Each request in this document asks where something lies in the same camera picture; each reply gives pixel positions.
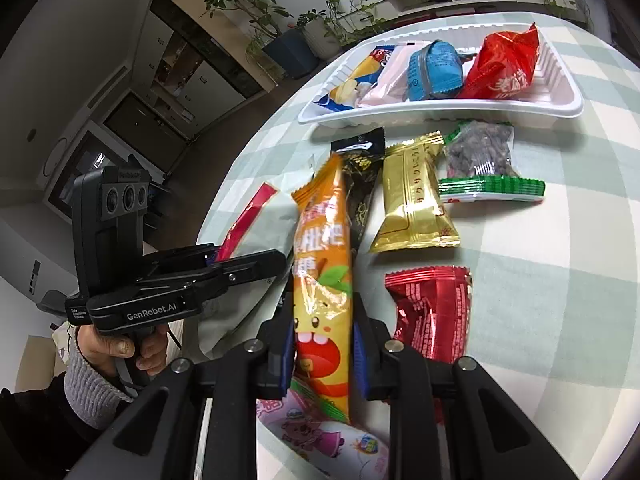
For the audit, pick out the left hand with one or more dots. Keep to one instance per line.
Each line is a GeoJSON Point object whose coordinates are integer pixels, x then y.
{"type": "Point", "coordinates": [102, 351]}

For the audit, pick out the gold foil snack packet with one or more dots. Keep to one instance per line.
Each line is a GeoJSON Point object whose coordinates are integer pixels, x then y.
{"type": "Point", "coordinates": [415, 216]}

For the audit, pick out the trailing green plant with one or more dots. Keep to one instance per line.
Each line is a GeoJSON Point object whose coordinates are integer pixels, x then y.
{"type": "Point", "coordinates": [346, 21]}

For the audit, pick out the white plastic tray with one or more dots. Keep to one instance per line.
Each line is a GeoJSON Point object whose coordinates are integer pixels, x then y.
{"type": "Point", "coordinates": [553, 92]}

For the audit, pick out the green leafy plant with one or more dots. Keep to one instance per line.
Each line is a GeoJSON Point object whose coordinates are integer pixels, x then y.
{"type": "Point", "coordinates": [262, 19]}

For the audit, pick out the bright red snack bag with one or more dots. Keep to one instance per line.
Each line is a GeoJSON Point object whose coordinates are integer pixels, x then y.
{"type": "Point", "coordinates": [504, 67]}

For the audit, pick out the wooden white storage cabinet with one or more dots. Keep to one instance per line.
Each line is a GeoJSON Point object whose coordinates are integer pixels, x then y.
{"type": "Point", "coordinates": [191, 67]}

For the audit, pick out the blue yellow cake packet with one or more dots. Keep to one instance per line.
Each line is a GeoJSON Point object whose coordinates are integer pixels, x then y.
{"type": "Point", "coordinates": [360, 81]}

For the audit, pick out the dark red foil packet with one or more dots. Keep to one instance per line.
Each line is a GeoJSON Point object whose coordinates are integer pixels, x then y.
{"type": "Point", "coordinates": [433, 306]}

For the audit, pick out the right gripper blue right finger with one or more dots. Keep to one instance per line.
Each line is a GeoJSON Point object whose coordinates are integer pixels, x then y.
{"type": "Point", "coordinates": [373, 376]}

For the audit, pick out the black snack packet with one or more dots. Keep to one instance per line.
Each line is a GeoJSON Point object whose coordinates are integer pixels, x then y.
{"type": "Point", "coordinates": [362, 156]}

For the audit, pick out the red-topped lychee snack packet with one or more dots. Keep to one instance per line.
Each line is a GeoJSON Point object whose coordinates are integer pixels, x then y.
{"type": "Point", "coordinates": [268, 221]}

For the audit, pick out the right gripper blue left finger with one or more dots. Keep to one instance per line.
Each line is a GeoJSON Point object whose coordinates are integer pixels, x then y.
{"type": "Point", "coordinates": [278, 362]}

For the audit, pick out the clear green-edged seed packet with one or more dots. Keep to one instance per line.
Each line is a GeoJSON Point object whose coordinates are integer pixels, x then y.
{"type": "Point", "coordinates": [478, 158]}

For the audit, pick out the dark blue plant pot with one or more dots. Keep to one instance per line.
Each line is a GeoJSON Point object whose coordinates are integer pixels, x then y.
{"type": "Point", "coordinates": [292, 53]}

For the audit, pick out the pale pink long packet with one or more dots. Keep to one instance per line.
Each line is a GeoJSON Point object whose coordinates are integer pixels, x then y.
{"type": "Point", "coordinates": [392, 84]}

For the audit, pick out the pink cartoon snack packet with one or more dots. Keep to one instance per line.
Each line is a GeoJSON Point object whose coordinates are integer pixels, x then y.
{"type": "Point", "coordinates": [337, 449]}

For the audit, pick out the white plant pot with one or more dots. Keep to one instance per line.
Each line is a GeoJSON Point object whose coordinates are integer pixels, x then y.
{"type": "Point", "coordinates": [321, 40]}

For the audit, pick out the orange cartoon snack packet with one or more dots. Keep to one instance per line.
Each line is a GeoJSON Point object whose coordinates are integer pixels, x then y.
{"type": "Point", "coordinates": [323, 289]}

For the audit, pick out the light blue snack bag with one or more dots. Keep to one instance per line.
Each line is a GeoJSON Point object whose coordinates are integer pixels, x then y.
{"type": "Point", "coordinates": [436, 72]}

